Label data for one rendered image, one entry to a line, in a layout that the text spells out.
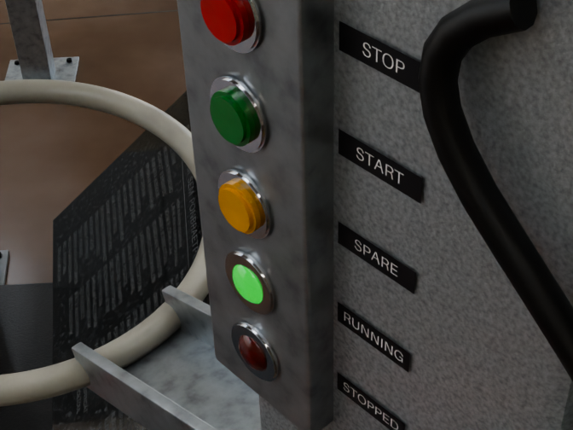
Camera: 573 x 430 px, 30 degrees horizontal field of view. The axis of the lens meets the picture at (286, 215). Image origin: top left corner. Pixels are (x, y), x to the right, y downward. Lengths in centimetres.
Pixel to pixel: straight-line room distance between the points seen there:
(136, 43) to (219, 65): 279
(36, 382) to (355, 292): 60
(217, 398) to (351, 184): 56
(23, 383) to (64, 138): 188
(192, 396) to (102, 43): 234
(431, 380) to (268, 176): 12
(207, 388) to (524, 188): 66
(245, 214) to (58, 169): 232
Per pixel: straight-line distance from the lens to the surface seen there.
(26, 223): 265
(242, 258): 52
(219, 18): 43
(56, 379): 105
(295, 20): 41
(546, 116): 36
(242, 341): 56
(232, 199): 49
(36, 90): 137
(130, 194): 153
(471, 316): 44
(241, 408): 98
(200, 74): 48
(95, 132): 290
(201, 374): 103
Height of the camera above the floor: 169
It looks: 41 degrees down
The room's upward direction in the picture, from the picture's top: 2 degrees counter-clockwise
